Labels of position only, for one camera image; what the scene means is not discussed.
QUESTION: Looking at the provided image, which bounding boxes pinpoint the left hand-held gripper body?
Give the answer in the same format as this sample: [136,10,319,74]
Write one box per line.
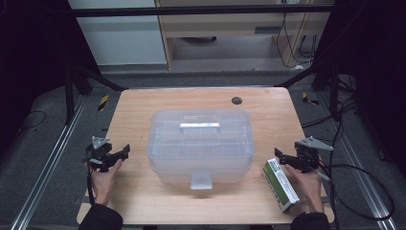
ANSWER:
[83,135,120,173]

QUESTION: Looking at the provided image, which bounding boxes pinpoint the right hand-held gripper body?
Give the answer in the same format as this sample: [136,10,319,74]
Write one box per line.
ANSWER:
[293,136,334,173]

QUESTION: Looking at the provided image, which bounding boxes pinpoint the green and white carton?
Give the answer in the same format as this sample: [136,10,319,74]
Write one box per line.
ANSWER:
[260,157,301,214]

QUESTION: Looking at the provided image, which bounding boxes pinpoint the clear plastic storage box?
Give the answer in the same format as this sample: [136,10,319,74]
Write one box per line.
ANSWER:
[146,108,256,191]

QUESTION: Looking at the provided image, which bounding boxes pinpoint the person's right hand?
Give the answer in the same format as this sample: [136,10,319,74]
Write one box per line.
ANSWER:
[283,165,325,214]

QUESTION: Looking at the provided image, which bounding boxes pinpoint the person's left hand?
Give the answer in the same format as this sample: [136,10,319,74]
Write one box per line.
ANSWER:
[90,159,124,205]

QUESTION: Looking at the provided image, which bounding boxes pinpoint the yellow black striped tape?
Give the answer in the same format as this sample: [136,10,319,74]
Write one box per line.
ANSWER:
[97,94,110,112]
[301,91,320,106]

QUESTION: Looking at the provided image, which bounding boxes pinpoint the black metal stand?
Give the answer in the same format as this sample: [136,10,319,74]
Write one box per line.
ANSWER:
[274,60,341,121]
[63,63,127,126]

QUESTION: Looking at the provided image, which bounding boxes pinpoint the white cabinet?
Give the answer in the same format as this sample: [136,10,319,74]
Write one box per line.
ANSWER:
[67,0,169,66]

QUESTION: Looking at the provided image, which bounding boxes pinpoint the light wooden desk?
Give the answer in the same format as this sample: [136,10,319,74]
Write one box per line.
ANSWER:
[155,0,336,69]

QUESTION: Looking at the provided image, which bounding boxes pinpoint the black horizontal bar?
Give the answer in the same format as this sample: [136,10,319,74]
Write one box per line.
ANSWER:
[68,4,336,17]

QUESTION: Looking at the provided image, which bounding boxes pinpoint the left hand-held gripper black cable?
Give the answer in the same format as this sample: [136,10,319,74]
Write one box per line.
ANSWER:
[86,164,97,205]

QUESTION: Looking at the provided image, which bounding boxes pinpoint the hand-held gripper black cable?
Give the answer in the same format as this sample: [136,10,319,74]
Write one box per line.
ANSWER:
[86,164,97,205]
[317,159,340,230]

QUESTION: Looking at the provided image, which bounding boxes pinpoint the looped black floor cable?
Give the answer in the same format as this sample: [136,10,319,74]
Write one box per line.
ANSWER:
[331,164,395,222]

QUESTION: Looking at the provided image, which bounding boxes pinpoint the right hand-held gripper black cable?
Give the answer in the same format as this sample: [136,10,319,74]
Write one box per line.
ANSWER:
[317,159,340,230]

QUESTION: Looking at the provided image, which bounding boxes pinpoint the aluminium floor rail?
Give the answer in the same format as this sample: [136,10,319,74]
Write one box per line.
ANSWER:
[319,92,398,230]
[11,95,87,230]

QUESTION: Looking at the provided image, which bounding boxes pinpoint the black floor cable bundle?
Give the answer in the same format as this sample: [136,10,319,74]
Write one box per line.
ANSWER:
[301,75,358,128]

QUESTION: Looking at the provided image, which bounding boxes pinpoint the thin black floor cable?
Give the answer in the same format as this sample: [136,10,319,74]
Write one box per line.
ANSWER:
[18,110,48,130]

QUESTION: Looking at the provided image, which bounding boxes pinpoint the hanging black desk cables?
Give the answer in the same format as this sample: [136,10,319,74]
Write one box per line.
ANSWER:
[276,12,320,69]

